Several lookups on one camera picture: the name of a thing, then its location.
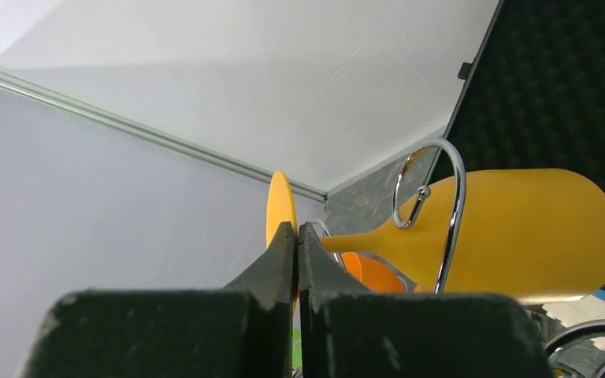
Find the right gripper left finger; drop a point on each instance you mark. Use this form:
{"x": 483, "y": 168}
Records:
{"x": 243, "y": 329}

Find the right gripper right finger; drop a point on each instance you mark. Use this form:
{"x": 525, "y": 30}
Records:
{"x": 350, "y": 331}

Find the yellow wine glass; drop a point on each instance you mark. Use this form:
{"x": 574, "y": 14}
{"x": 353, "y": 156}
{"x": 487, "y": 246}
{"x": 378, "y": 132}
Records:
{"x": 490, "y": 235}

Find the green wine glass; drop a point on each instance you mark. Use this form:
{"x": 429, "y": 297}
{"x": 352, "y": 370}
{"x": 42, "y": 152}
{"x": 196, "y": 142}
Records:
{"x": 296, "y": 349}

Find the orange wine glass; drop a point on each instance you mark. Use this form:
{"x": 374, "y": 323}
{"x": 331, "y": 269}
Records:
{"x": 376, "y": 275}

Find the white blue block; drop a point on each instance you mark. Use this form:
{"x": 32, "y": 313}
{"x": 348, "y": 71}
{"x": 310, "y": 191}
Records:
{"x": 589, "y": 308}

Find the black open case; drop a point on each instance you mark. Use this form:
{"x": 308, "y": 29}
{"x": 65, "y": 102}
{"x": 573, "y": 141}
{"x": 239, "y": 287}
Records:
{"x": 534, "y": 95}

